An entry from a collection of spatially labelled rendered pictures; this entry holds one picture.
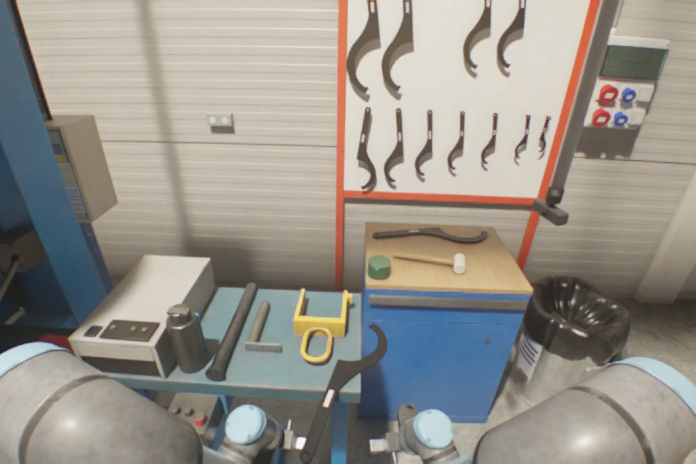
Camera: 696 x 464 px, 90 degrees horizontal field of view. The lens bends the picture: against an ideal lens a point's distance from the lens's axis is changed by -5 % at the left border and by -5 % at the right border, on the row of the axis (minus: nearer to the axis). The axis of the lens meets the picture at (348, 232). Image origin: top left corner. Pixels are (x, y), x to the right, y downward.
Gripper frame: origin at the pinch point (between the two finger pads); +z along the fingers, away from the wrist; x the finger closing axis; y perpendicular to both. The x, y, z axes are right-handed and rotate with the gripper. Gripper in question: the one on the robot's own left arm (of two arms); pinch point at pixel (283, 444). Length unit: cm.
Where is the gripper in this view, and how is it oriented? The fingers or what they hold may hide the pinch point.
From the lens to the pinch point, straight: 131.8
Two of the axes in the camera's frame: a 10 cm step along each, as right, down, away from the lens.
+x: -9.8, 0.0, 1.9
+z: 1.5, 6.1, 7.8
